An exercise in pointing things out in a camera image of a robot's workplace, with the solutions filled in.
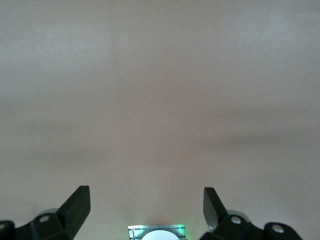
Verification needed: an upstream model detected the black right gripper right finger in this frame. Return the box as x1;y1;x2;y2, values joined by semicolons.
201;186;303;240

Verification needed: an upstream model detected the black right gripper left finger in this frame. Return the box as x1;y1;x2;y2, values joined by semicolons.
0;185;91;240

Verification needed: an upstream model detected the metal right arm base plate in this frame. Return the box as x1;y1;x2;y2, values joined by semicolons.
127;224;187;240

